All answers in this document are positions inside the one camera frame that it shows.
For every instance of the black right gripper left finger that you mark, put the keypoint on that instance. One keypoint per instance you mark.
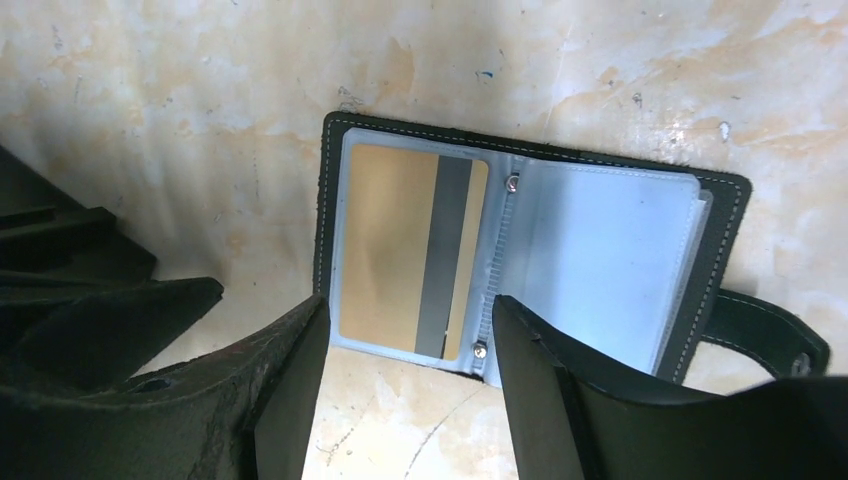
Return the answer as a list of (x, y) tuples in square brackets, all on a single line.
[(242, 412)]

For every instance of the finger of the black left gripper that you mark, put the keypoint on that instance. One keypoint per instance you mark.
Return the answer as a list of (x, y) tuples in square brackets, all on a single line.
[(88, 338)]

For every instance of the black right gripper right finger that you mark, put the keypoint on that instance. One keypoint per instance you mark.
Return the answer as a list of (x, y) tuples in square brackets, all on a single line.
[(575, 413)]

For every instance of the black blue card holder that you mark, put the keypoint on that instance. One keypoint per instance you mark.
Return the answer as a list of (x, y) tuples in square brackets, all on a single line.
[(625, 255)]

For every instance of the gold credit card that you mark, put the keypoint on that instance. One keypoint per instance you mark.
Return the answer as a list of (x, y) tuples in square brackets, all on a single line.
[(410, 232)]

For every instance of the black plastic card tray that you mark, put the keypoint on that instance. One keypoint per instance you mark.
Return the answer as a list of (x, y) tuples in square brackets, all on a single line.
[(50, 240)]

